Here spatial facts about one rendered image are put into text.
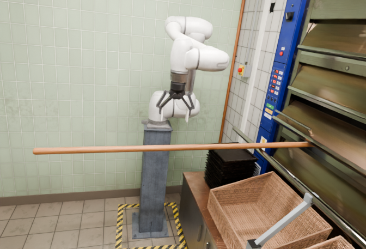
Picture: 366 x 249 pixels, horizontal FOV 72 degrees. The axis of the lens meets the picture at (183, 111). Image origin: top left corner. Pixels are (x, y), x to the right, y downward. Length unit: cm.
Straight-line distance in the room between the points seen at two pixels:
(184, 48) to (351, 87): 87
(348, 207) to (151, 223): 152
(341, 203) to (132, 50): 185
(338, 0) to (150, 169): 167
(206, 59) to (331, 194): 99
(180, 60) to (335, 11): 91
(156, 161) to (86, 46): 111
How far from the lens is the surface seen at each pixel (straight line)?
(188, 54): 121
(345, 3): 165
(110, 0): 229
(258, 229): 185
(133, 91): 238
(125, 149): 123
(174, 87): 125
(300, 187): 123
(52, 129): 254
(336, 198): 162
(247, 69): 226
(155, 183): 219
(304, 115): 173
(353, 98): 151
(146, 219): 241
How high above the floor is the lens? 176
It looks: 18 degrees down
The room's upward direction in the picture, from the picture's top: 6 degrees clockwise
